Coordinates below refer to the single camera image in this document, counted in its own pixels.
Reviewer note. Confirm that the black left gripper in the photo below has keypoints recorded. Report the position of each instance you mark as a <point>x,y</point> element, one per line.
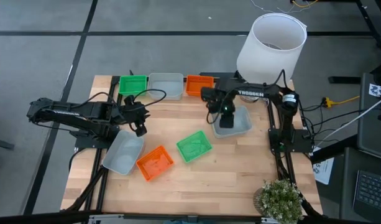
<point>135,113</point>

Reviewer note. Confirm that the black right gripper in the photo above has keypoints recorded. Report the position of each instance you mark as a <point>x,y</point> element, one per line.
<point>227,113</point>

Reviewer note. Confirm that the orange slotted plastic basket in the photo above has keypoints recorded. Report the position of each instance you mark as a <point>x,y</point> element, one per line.
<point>199,95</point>
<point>154,163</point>
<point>199,85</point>

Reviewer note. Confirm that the green slotted plastic basket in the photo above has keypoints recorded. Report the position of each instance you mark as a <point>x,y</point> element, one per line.
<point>132,95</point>
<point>132,85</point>
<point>194,146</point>

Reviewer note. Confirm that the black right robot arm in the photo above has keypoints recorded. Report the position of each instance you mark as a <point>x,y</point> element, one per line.
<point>252,92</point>

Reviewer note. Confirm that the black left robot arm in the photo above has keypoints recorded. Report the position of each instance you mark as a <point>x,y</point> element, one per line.
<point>69,113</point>

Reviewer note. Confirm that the white shade silver lamp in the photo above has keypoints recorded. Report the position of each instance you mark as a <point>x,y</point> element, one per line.
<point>264,56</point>

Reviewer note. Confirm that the potted green white plant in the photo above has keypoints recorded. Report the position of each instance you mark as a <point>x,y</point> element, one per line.
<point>280,199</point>

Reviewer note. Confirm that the white printed paper sheet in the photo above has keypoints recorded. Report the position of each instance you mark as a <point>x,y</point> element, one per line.
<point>324,169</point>

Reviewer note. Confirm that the dark grey desk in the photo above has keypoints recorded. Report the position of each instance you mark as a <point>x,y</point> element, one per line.
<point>347,174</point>

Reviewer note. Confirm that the black white patterned card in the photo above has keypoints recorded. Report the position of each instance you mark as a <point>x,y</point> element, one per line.
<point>378,90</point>

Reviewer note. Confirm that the black keyboard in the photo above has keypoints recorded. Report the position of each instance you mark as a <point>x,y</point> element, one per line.
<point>372,193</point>

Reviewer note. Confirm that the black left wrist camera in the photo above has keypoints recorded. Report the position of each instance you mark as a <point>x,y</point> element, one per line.
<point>129,100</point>

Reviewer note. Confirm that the black aluminium rig frame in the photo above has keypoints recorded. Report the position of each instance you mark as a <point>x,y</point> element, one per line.
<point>114,82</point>

